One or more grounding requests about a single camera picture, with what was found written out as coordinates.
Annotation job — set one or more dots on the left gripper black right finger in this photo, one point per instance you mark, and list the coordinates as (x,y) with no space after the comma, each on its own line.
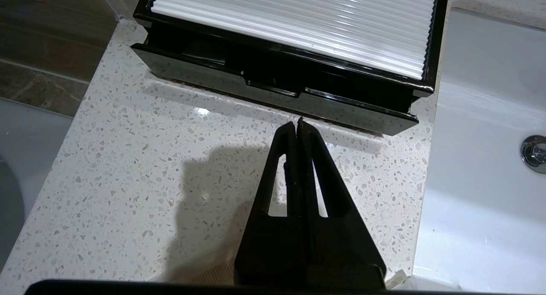
(341,248)

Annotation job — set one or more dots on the black amenity box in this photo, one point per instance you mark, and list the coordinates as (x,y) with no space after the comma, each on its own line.
(298,22)

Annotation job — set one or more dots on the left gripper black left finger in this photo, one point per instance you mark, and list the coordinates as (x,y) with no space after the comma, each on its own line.
(273,244)

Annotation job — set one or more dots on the chrome sink drain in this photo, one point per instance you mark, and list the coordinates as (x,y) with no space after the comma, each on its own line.
(535,154)

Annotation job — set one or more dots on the white sink basin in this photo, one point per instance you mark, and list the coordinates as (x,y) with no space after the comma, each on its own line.
(482,180)

